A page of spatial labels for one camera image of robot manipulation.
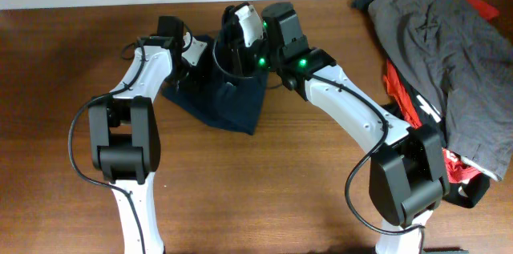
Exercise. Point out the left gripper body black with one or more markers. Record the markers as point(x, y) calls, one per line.
point(187, 74)

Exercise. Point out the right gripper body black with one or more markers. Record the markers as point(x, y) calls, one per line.
point(258, 54)

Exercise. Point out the navy blue shorts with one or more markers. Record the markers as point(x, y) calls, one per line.
point(217, 100)

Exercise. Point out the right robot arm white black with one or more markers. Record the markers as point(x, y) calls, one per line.
point(408, 176)

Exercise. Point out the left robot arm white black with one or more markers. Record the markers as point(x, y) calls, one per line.
point(125, 142)

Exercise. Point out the grey shorts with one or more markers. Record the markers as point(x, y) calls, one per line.
point(461, 65)

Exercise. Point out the red and black garment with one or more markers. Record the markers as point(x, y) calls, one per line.
point(405, 97)

